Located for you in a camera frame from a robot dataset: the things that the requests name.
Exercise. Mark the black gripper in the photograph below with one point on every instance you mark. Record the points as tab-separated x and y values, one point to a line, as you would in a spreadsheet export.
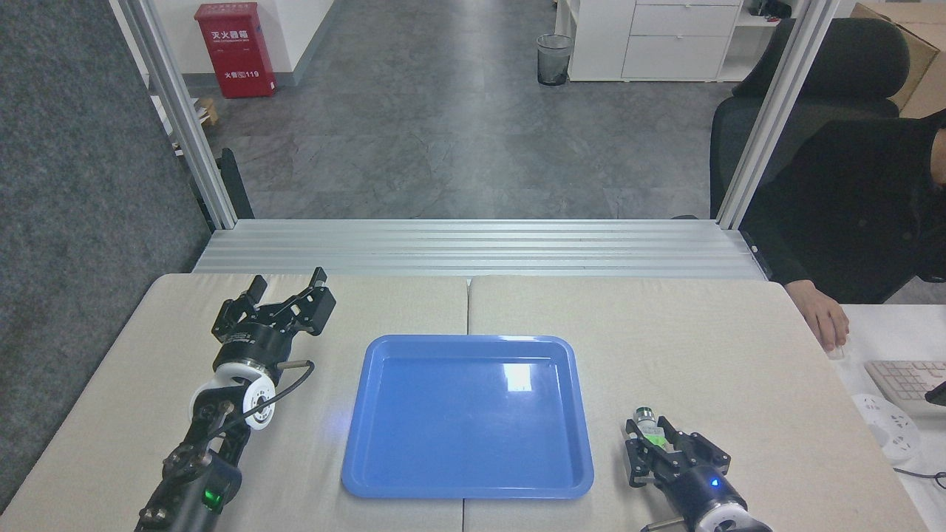
706	495
255	343

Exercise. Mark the switch part with green clip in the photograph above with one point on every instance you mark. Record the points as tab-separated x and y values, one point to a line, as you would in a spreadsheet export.
652	432

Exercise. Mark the person's right forearm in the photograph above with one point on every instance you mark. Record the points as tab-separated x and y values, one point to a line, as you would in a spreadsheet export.
772	251

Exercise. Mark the blue plastic tray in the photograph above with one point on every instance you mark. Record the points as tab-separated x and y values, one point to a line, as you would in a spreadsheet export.
467	417

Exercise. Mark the person's right hand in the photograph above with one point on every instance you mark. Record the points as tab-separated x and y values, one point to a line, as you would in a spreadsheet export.
826	318

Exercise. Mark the white computer mouse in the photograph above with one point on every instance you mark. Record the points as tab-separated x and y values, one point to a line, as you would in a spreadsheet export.
839	353

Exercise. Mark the small wooden block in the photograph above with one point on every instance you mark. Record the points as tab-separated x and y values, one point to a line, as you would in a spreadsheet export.
208	111

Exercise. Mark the grey partition panel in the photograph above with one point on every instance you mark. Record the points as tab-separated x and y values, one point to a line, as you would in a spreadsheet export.
81	222

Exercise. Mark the white power strip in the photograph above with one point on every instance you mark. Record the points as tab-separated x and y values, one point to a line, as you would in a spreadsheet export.
887	428

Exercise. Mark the white keyboard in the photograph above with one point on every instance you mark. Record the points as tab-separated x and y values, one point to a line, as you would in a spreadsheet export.
902	380

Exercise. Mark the red fire extinguisher box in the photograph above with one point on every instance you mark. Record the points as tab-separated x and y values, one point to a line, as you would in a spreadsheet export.
236	52

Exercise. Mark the person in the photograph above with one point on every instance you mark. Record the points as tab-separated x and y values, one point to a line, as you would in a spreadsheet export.
865	199

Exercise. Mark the white drawer cabinet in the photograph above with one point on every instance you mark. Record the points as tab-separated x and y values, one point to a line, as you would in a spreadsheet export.
665	37

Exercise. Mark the black office chair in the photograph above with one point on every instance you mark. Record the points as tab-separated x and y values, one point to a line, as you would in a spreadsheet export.
842	66

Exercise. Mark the brown cardboard box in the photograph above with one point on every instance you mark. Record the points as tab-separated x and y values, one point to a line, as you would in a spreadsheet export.
924	44

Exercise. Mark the black bracket behind post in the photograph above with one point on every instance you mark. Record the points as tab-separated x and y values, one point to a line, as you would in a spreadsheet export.
236	185

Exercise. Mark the silver aluminium rail platform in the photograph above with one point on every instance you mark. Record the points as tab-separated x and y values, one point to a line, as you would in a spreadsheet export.
473	247

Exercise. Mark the silver aluminium post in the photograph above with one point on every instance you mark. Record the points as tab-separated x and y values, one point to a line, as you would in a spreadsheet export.
772	118
181	118

